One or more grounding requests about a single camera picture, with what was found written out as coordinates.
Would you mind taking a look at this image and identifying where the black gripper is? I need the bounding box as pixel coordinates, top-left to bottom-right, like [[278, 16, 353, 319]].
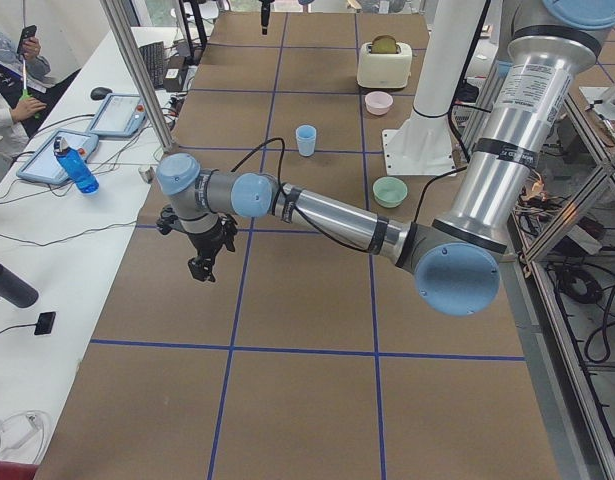
[[156, 205, 237, 282], [260, 0, 273, 35]]

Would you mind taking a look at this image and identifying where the light blue cup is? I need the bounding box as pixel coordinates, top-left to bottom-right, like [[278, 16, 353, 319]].
[[295, 136, 317, 157], [295, 124, 317, 142]]

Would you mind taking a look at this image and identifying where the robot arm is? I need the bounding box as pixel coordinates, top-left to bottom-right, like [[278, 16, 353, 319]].
[[156, 1, 615, 316]]

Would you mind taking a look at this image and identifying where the black keyboard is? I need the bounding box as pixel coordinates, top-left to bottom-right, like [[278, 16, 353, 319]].
[[138, 41, 165, 89]]

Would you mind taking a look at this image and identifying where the bread slice in toaster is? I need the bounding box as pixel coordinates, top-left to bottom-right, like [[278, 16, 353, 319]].
[[369, 35, 399, 55]]

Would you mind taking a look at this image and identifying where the cream toaster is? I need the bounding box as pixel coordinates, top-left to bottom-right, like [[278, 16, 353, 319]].
[[356, 42, 413, 89]]

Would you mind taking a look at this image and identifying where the pink bowl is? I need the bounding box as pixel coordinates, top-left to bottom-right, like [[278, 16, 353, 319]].
[[364, 91, 393, 116]]

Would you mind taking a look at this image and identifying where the blue water bottle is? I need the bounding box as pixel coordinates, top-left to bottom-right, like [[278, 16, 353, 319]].
[[53, 135, 99, 194]]

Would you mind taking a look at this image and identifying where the small black square pad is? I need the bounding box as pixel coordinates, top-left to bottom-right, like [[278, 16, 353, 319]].
[[34, 311, 56, 336]]

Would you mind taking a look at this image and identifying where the far teach pendant tablet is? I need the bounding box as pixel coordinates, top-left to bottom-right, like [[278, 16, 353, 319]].
[[87, 93, 146, 138]]

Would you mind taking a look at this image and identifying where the teach pendant tablet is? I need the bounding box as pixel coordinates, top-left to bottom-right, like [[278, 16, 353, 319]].
[[87, 93, 146, 138], [16, 129, 99, 185]]

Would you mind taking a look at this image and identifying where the black computer mouse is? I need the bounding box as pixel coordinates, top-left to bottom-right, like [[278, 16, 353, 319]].
[[90, 87, 113, 101]]

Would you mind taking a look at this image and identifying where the near teach pendant tablet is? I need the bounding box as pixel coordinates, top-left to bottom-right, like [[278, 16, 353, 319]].
[[16, 129, 99, 185]]

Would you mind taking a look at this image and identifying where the black thermos bottle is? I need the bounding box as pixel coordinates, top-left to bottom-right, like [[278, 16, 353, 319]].
[[0, 264, 39, 308]]

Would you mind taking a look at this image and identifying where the green bowl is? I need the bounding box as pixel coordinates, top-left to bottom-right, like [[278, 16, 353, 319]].
[[372, 176, 408, 208]]

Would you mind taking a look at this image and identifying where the seated person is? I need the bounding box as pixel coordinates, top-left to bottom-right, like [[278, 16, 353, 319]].
[[0, 26, 50, 181]]

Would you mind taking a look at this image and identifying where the aluminium frame post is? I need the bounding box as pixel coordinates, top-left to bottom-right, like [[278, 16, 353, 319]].
[[100, 0, 175, 153]]

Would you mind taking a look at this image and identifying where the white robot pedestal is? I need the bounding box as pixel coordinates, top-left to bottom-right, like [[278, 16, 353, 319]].
[[382, 0, 489, 176]]

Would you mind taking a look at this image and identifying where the white coiled cable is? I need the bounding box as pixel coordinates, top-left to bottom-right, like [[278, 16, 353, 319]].
[[0, 409, 51, 464]]

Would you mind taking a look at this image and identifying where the aluminium side frame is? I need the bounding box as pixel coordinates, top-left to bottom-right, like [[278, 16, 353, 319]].
[[461, 29, 615, 480]]

